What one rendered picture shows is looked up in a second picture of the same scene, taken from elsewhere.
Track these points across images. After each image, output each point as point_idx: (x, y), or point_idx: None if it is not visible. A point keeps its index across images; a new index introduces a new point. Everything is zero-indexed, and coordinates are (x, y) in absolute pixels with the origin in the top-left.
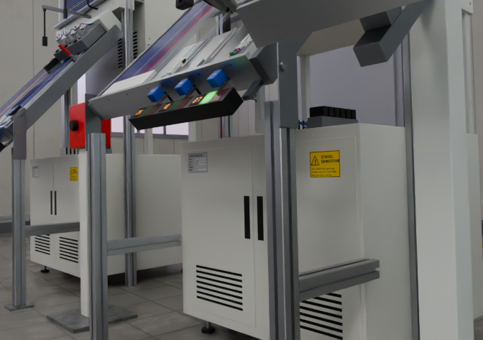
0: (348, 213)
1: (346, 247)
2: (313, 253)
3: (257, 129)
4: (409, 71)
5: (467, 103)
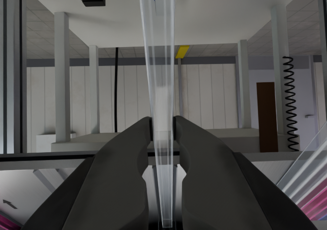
0: None
1: None
2: None
3: (281, 23)
4: (7, 40)
5: (90, 67)
